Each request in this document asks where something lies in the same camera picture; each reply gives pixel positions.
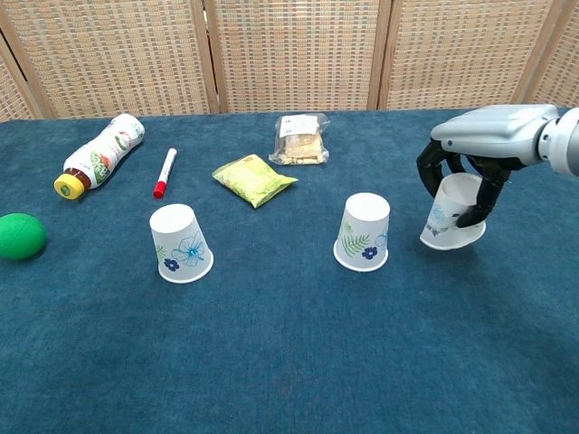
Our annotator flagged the green ball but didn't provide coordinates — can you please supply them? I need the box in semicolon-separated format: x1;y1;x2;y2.
0;212;48;261

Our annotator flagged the white marker with red cap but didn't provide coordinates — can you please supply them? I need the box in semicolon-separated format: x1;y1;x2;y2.
152;146;178;200

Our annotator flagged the clear bag of crackers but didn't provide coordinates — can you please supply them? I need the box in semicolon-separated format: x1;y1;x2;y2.
268;113;331;167

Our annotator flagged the right silver and black robot hand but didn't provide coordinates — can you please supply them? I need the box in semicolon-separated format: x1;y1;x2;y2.
416;104;561;229

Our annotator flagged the white floral paper cup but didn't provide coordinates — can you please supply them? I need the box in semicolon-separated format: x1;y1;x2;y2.
419;173;488;251
333;192;392;273
148;203;215;285

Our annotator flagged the yellow-green snack packet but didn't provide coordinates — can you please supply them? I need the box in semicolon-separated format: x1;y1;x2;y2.
212;154;299;210

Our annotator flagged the woven rattan folding screen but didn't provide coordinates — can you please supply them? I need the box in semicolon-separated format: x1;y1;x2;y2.
0;0;579;121

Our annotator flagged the white bottle with yellow cap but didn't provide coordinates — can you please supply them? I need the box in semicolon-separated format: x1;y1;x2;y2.
53;112;147;201

